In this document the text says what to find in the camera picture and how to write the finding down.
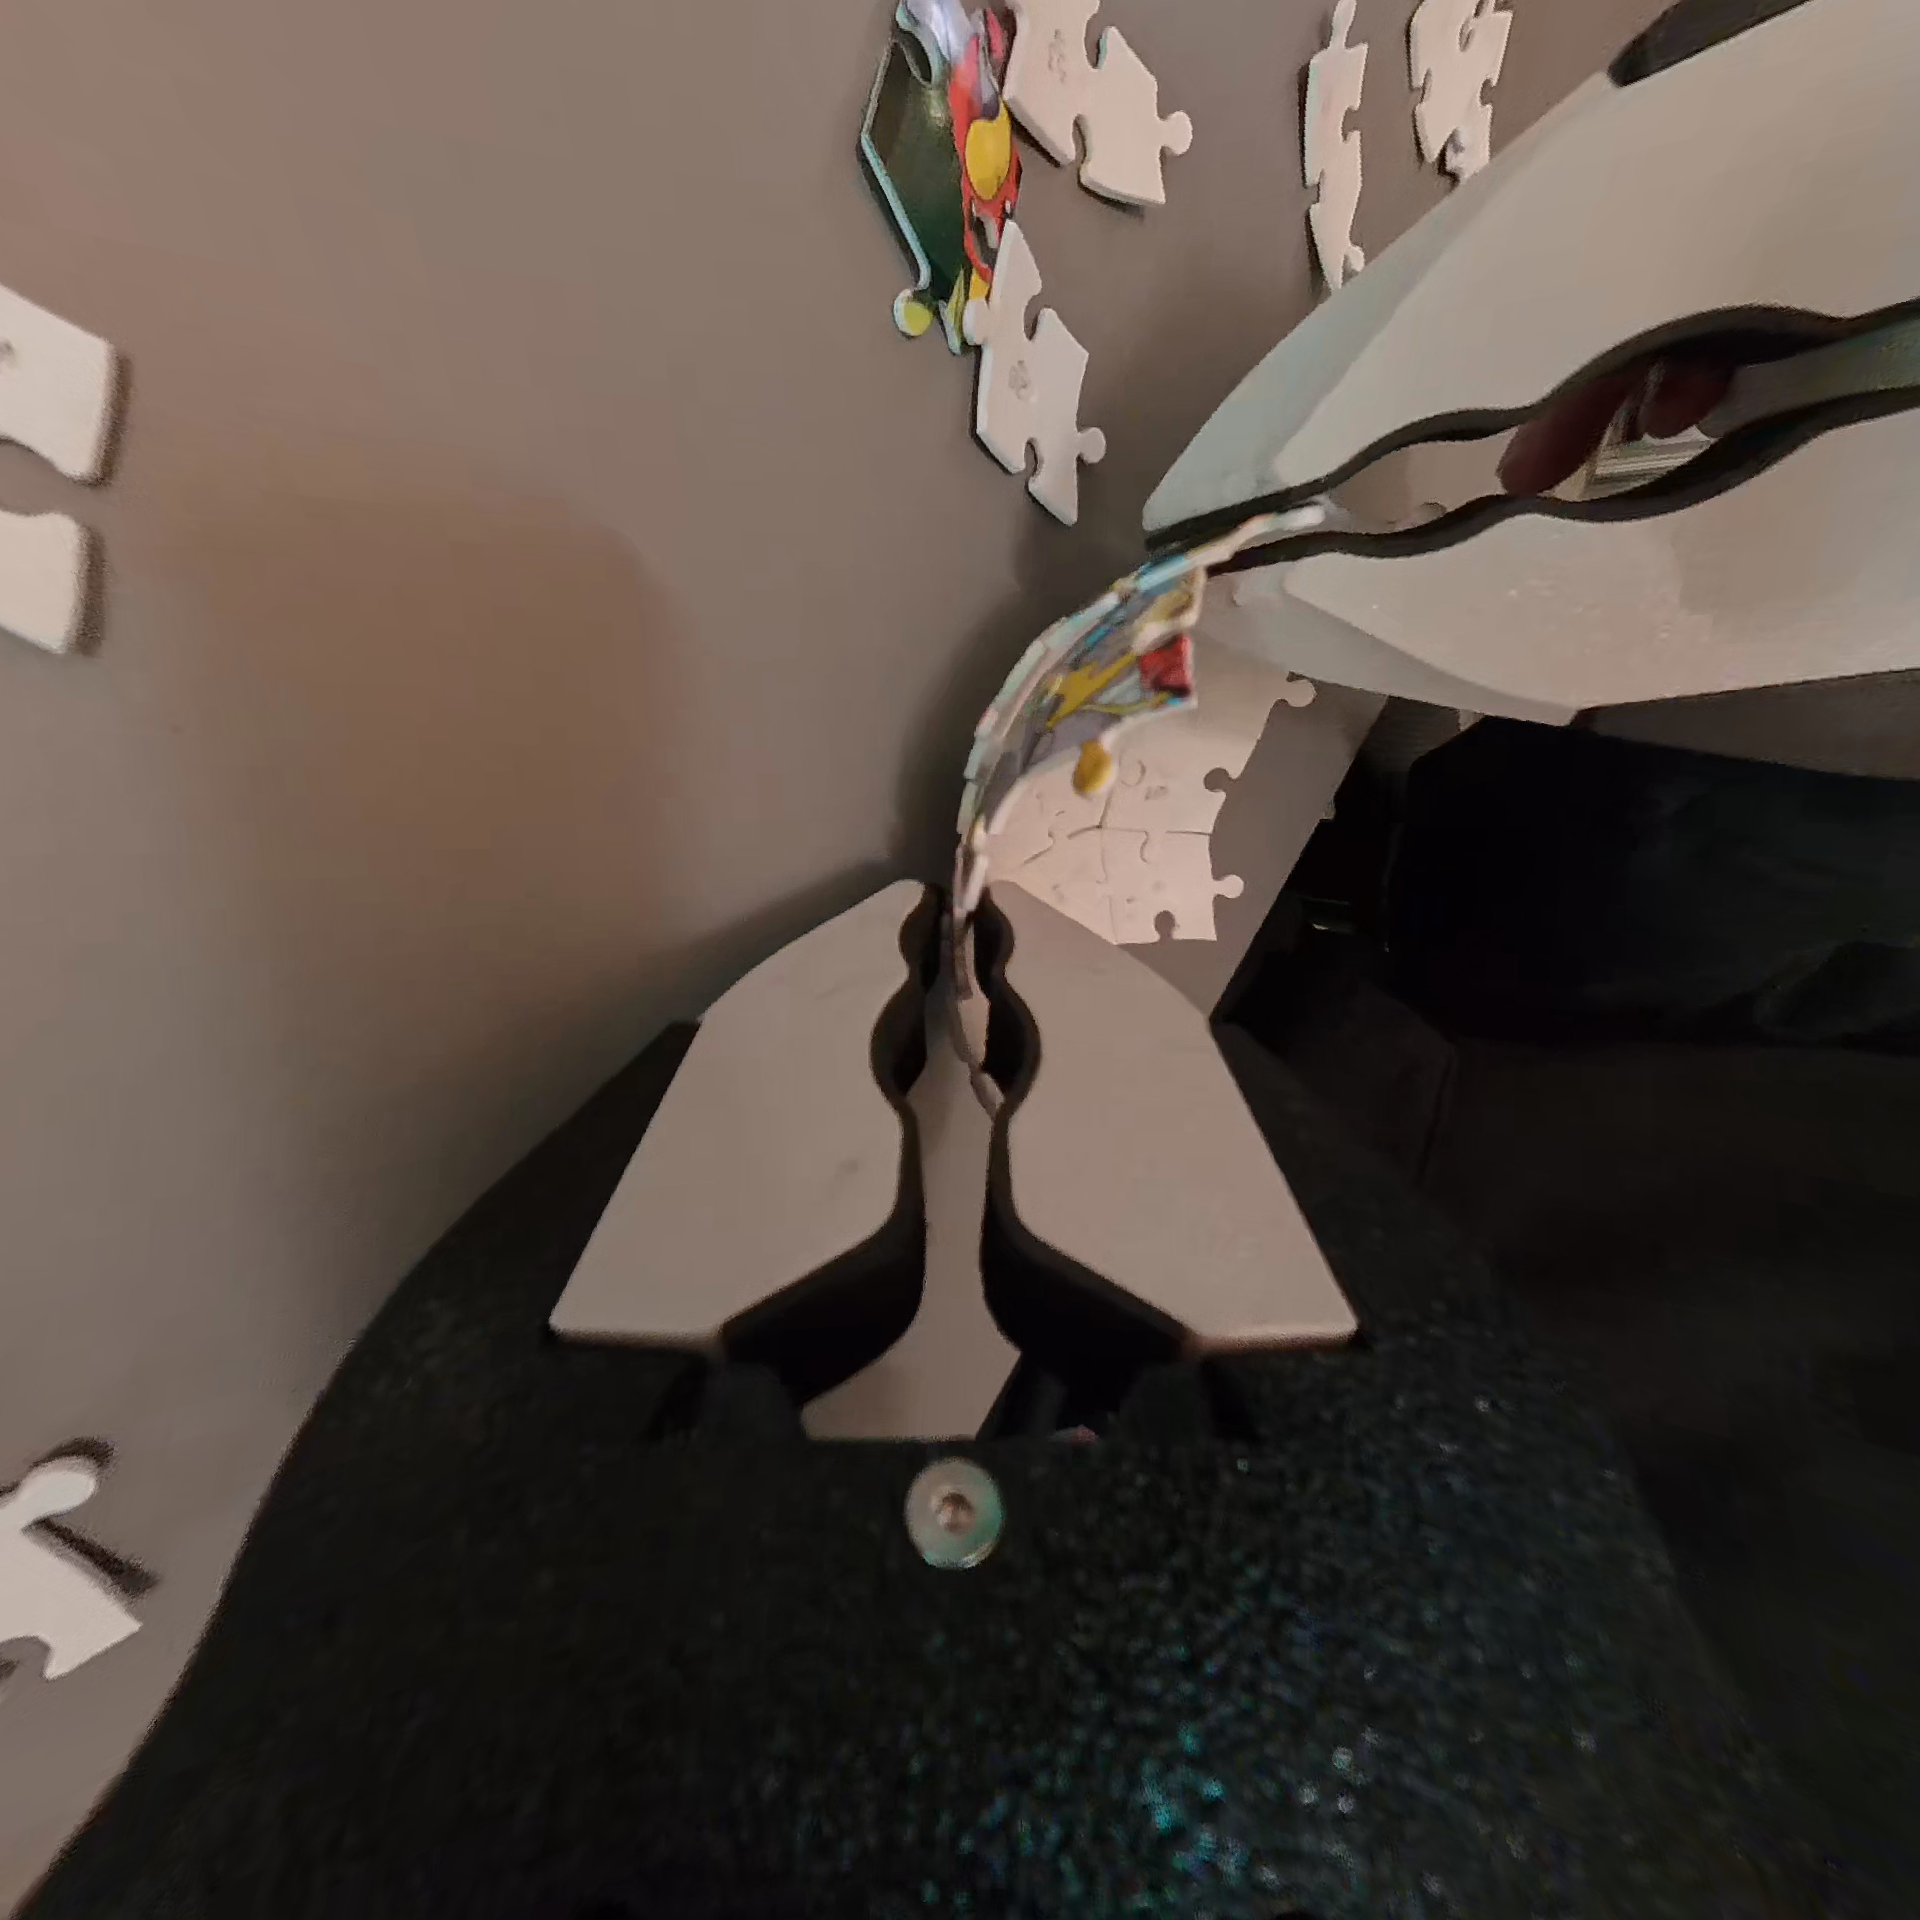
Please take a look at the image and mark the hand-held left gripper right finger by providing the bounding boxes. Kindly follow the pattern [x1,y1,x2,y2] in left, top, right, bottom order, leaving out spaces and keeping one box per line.
[960,883,1360,1416]

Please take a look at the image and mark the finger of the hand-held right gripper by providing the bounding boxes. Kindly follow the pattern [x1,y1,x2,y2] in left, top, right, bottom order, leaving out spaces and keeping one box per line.
[1142,0,1920,552]
[1201,433,1920,732]

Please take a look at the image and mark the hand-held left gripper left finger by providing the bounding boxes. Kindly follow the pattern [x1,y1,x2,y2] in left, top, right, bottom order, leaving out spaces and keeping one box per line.
[549,880,941,1402]

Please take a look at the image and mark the joined curved puzzle pieces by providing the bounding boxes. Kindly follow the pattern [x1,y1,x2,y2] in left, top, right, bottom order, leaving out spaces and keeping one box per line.
[952,510,1328,1120]

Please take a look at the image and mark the white puzzle piece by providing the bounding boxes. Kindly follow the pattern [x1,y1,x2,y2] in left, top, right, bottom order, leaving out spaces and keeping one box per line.
[965,220,1108,529]
[0,507,102,657]
[1406,0,1516,186]
[0,282,123,487]
[1301,0,1372,298]
[0,1442,156,1686]
[1000,0,1195,208]

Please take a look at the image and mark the colourful printed puzzle piece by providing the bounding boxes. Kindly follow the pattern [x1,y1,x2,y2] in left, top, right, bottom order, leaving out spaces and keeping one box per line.
[858,0,1024,356]

